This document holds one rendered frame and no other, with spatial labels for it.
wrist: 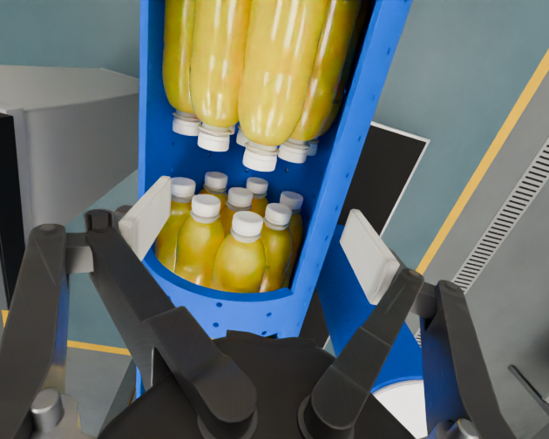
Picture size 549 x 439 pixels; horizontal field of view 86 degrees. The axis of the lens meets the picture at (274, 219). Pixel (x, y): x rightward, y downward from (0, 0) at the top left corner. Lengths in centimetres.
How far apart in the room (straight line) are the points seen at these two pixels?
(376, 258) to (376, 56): 20
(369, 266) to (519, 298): 256
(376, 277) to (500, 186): 195
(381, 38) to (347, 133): 9
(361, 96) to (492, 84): 158
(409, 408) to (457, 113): 136
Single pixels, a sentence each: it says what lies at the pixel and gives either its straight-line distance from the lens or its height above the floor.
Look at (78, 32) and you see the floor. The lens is 168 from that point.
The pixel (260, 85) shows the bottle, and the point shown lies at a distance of 31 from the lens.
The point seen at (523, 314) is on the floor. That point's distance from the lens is 287.
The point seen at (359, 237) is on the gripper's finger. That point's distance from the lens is 20.
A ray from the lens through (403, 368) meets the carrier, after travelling 94.
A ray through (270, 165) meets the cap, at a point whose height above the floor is 117.
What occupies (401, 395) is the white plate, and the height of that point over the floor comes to 104.
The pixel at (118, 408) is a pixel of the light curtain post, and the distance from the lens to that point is 150.
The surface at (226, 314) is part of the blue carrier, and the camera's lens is 37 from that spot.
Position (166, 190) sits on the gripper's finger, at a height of 132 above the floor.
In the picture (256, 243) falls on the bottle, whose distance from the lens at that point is 39.
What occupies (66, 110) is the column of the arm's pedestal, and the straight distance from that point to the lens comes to 80.
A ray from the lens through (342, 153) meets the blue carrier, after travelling 32.
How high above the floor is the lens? 150
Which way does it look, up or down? 63 degrees down
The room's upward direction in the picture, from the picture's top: 173 degrees clockwise
